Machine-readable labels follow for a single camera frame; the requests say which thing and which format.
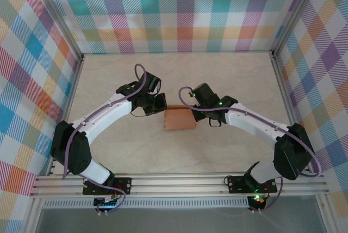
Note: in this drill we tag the pink paper box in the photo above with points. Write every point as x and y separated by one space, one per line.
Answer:
179 120

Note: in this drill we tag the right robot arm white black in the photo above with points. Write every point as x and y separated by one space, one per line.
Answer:
258 125

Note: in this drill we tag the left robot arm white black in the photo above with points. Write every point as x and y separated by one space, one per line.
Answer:
103 116

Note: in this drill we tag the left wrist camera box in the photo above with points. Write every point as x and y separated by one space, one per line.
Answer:
153 81

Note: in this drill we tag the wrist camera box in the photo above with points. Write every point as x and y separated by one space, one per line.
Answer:
153 81
204 90

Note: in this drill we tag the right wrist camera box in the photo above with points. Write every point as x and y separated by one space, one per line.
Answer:
204 90

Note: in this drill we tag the aluminium side rail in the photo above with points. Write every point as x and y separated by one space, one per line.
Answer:
284 94
69 94

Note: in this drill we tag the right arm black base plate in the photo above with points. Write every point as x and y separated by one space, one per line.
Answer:
236 184

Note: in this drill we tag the wide aluminium mounting rail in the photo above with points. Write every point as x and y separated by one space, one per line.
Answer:
176 185

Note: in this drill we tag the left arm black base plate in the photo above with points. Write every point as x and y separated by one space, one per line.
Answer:
123 185

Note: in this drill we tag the aluminium frame post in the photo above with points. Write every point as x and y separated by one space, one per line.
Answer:
54 15
297 13

